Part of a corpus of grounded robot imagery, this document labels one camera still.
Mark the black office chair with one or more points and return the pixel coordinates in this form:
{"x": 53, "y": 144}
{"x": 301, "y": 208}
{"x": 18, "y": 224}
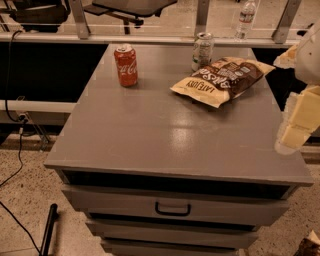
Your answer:
{"x": 129, "y": 11}

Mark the brown object bottom right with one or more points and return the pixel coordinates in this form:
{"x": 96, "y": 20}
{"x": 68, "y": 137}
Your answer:
{"x": 309, "y": 246}

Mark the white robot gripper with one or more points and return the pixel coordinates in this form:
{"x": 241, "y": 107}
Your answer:
{"x": 310, "y": 58}

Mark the red coke can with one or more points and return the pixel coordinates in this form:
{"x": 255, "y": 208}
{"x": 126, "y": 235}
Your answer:
{"x": 126, "y": 63}

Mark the metal window railing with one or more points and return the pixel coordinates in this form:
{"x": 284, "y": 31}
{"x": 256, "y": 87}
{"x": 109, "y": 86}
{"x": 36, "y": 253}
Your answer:
{"x": 177, "y": 24}

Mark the black floor post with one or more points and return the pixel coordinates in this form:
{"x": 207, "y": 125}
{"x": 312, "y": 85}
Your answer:
{"x": 52, "y": 217}

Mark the black drawer handle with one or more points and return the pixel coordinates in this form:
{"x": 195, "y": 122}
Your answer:
{"x": 169, "y": 210}

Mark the grey drawer cabinet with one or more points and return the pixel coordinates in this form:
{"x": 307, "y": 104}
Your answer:
{"x": 124, "y": 149}

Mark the brown yellow chip bag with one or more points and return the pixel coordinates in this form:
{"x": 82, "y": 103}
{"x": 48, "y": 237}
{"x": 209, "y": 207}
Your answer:
{"x": 222, "y": 81}

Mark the clear plastic water bottle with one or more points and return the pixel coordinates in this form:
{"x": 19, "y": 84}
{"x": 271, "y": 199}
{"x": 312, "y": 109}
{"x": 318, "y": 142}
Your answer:
{"x": 246, "y": 18}

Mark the green white soda can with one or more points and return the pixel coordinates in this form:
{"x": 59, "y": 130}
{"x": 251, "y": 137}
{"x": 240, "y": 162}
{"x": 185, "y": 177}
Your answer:
{"x": 202, "y": 51}

